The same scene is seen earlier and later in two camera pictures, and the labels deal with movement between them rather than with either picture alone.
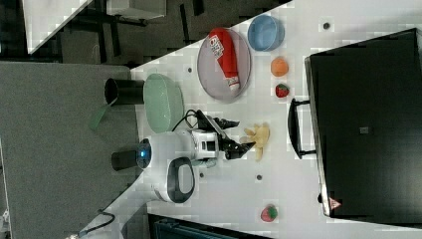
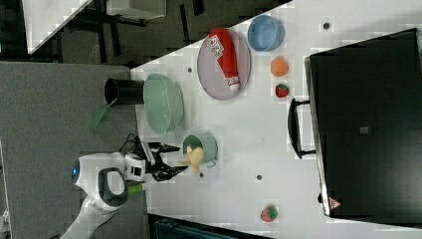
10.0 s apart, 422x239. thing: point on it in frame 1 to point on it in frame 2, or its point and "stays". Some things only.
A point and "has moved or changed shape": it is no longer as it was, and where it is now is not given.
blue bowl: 265,32 stays
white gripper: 206,143 to 134,166
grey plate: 211,76 stays
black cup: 123,92 stays
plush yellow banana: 260,136 has moved or changed shape
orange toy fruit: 279,67 stays
